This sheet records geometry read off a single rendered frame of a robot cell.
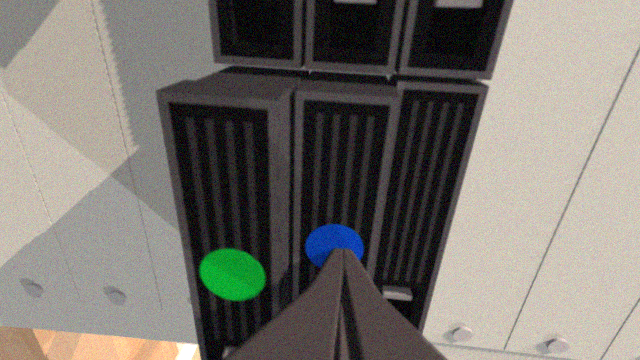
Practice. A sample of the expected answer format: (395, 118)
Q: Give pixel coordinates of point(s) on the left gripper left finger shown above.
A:
(306, 328)

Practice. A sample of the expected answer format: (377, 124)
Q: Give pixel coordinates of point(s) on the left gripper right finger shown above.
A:
(375, 330)

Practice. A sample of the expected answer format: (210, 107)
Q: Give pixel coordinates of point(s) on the grey open box frame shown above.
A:
(542, 260)

